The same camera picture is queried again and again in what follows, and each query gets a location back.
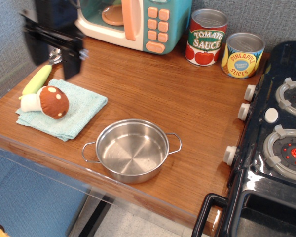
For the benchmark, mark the yellow-green handled metal spoon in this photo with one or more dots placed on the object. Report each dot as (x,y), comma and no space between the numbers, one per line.
(39,79)

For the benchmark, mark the brown white plush mushroom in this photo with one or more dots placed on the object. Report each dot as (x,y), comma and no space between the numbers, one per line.
(50,100)

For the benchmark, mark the black toy stove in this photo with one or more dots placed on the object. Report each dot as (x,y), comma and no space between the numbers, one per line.
(261,199)

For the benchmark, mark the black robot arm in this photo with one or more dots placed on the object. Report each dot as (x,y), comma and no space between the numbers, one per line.
(52,23)

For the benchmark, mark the pineapple slices can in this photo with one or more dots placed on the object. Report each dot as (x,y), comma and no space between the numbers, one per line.
(242,55)

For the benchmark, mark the stainless steel pot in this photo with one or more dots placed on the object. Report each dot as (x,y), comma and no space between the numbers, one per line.
(132,151)

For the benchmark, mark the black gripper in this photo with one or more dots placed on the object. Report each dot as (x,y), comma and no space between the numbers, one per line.
(68,38)

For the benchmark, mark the teal toy microwave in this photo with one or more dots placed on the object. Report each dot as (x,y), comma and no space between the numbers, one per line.
(153,26)

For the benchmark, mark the tomato sauce can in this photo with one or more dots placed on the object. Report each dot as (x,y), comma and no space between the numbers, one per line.
(206,32)

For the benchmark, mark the orange toy plate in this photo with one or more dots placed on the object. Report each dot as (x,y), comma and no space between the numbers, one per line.
(112,15)

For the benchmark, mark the light blue folded cloth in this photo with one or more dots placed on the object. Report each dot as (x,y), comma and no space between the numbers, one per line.
(83,106)

